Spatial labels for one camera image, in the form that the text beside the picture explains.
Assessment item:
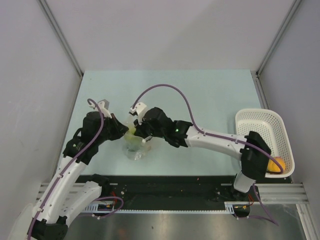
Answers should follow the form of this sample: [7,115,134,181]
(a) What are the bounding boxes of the left aluminium corner post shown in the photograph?
[38,0,85,77]

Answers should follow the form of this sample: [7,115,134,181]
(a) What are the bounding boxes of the light green fake fruit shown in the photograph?
[124,126,141,142]

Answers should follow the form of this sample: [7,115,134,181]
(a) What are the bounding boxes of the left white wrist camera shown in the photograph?
[87,99,112,119]

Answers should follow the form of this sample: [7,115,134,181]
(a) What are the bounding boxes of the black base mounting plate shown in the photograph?
[74,174,261,218]

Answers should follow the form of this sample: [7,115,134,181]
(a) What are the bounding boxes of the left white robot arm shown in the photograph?
[27,111,128,240]

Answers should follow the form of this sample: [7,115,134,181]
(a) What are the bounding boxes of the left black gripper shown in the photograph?
[95,113,128,145]

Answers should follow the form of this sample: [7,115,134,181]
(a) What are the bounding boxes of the white slotted cable duct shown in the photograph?
[81,202,251,216]

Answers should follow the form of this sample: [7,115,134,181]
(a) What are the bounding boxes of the aluminium corner post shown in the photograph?
[256,0,303,76]
[38,0,85,77]

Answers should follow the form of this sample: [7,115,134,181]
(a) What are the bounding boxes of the clear polka dot zip bag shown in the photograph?
[122,115,156,161]

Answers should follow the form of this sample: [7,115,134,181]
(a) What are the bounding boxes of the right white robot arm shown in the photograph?
[129,104,271,201]

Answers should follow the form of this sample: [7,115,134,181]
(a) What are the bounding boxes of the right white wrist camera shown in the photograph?
[129,102,148,125]

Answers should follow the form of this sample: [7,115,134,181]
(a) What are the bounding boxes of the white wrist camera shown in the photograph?
[129,102,148,125]
[87,99,112,119]

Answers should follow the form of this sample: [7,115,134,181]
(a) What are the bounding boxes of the orange fake fruit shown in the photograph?
[266,156,287,175]

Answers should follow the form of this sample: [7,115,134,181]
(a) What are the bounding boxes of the aluminium frame rail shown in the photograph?
[36,183,309,205]

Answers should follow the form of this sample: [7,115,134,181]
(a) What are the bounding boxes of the white perforated plastic basket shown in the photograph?
[235,108,295,178]

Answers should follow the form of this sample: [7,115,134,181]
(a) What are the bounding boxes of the right aluminium corner post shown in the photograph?
[256,0,303,76]

